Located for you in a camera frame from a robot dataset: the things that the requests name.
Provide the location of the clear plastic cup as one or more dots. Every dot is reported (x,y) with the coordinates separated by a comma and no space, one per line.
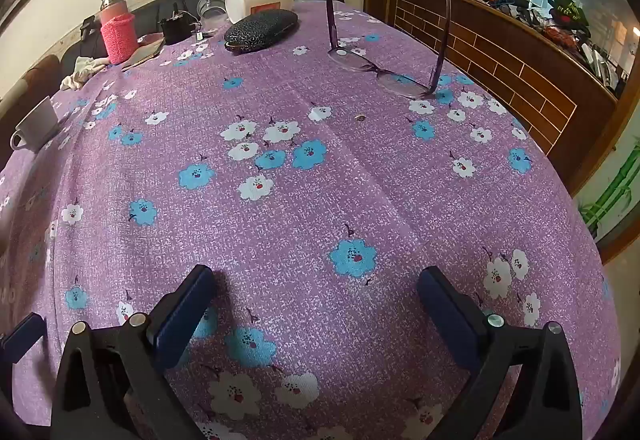
(210,9)

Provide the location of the wooden brick pattern partition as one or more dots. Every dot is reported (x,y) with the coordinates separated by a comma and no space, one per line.
(500,49)

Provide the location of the brown cloth pouch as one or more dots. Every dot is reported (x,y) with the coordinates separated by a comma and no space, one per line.
(145,50)

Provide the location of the green black glove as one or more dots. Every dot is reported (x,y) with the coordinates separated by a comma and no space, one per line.
(567,12)

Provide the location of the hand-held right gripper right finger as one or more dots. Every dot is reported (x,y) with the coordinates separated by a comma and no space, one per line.
(445,315)

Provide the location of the black patterned glasses case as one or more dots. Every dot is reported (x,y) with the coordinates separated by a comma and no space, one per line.
(260,29)

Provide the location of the black small container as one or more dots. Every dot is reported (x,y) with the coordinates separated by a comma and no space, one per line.
(175,29)

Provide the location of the black small device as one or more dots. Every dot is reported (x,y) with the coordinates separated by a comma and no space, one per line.
(87,24)

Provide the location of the white ceramic mug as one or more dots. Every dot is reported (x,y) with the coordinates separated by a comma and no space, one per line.
(37,122)

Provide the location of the pink thermos knitted sleeve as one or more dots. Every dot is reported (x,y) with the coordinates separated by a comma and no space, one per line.
(119,37)

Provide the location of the white crumpled rag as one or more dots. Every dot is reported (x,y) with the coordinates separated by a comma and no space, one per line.
(80,74)

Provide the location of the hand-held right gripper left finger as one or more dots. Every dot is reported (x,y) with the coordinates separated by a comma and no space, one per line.
(182,315)

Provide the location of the green bamboo wall decal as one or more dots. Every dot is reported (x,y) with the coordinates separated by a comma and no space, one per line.
(605,200)

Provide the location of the brown upholstered chair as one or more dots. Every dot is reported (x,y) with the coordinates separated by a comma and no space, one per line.
(40,74)

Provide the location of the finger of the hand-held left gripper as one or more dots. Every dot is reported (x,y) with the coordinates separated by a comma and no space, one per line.
(22,335)

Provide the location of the purple frame eyeglasses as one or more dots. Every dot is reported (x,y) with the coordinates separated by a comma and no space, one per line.
(331,19)

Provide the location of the purple floral tablecloth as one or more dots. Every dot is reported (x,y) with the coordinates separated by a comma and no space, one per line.
(300,220)

